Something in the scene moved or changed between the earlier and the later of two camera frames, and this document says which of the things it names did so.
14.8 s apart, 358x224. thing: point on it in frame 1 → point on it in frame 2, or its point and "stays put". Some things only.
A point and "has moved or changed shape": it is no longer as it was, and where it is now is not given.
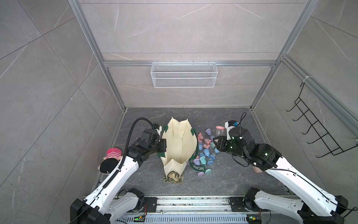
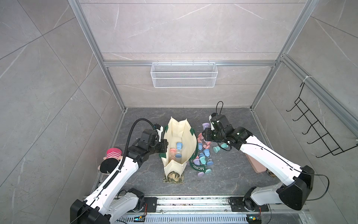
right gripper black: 221,141 → 207,136
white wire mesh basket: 184,75 stays put
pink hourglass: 220,130 has moved or changed shape
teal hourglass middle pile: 203,159 stays put
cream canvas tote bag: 182,147 stays put
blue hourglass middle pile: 206,152 stays put
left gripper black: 162,142 stays put
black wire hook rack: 332,146 stays put
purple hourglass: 208,131 has moved or changed shape
